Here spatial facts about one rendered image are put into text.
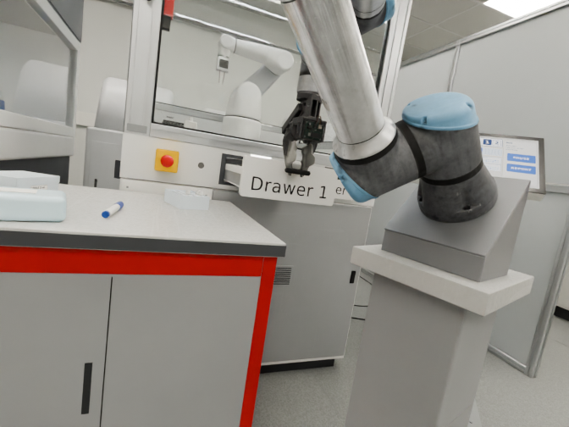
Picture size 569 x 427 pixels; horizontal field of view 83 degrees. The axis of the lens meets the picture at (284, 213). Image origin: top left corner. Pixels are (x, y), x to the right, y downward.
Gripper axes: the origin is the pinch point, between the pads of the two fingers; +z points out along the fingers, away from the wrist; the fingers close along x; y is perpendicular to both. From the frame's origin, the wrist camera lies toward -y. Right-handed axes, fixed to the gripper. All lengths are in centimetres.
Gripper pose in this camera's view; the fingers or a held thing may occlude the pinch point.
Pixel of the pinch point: (295, 171)
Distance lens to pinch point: 90.2
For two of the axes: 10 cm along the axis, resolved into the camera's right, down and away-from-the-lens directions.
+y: 3.5, 1.9, -9.2
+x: 9.2, 0.9, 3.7
